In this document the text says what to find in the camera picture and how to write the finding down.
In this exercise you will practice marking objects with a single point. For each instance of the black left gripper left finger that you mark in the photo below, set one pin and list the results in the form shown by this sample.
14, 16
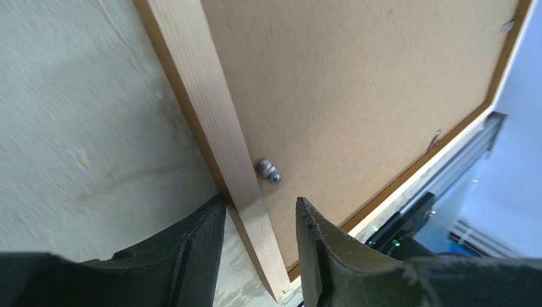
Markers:
178, 266

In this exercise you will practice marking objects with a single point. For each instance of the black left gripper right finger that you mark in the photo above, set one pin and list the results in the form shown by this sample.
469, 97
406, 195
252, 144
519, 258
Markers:
338, 270

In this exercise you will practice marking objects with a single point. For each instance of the wooden picture frame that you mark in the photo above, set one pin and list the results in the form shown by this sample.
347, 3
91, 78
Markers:
350, 100

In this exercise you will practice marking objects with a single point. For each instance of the silver frame retaining screw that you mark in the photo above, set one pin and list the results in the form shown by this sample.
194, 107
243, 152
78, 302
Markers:
268, 171

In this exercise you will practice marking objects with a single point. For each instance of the silver right side rail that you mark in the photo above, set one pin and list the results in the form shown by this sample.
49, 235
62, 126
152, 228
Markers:
438, 177

